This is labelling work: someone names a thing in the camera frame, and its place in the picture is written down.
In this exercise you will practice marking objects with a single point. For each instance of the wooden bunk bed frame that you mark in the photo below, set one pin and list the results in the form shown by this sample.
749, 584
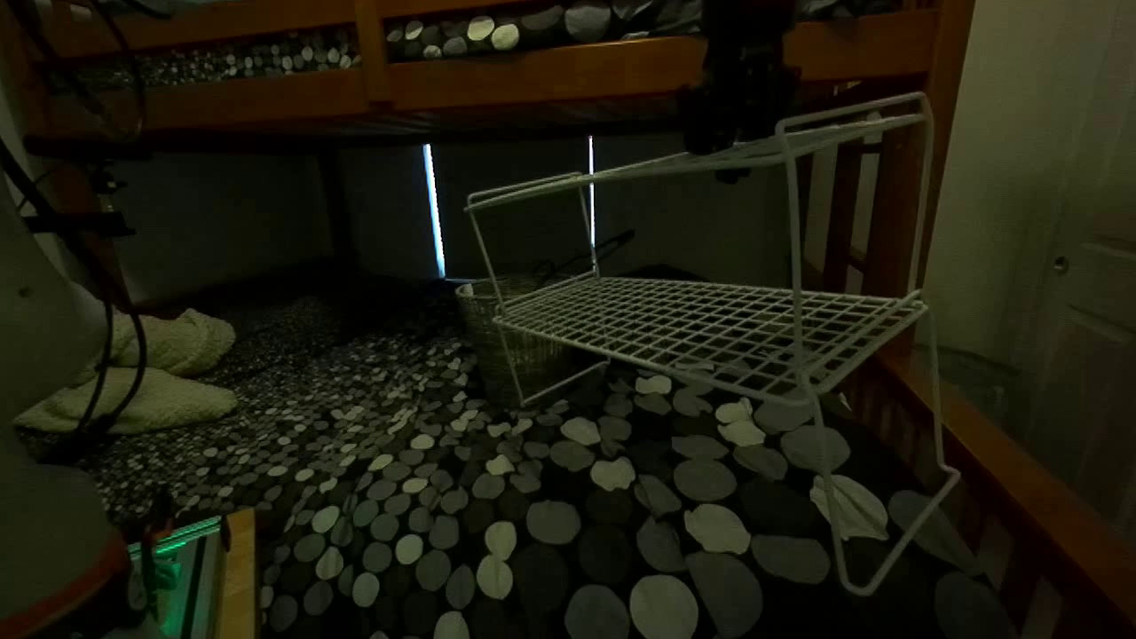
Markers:
1059, 565

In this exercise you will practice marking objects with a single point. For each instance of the woven wicker basket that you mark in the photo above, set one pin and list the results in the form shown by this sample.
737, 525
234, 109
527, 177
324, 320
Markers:
513, 367

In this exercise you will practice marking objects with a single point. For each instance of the white folded towel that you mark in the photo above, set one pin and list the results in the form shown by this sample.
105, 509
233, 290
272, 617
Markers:
152, 383

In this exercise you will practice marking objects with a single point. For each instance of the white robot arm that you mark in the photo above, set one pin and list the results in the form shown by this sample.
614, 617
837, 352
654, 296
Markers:
61, 378

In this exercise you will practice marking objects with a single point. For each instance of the white wire shelf rack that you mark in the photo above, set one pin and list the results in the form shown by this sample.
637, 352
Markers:
769, 342

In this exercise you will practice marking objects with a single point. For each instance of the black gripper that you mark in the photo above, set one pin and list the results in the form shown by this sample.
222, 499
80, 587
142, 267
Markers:
746, 88

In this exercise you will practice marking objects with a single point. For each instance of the white closet door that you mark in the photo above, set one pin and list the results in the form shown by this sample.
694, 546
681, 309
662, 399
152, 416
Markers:
1081, 387

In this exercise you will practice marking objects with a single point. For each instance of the pebble pattern bed cover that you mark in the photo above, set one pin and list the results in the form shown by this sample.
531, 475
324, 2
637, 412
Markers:
395, 503

